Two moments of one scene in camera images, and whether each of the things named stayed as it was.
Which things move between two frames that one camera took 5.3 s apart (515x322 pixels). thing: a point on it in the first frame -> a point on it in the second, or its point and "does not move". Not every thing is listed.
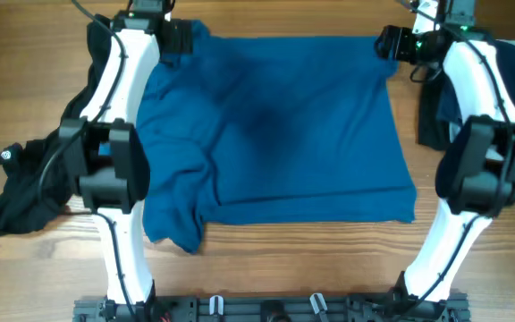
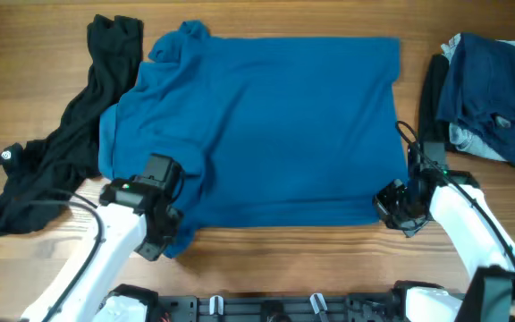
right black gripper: [402, 35] -> [381, 200]
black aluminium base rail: [274, 308] does not move
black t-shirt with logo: [37, 190] does not move
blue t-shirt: [291, 130] does not move
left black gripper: [180, 38] -> [154, 249]
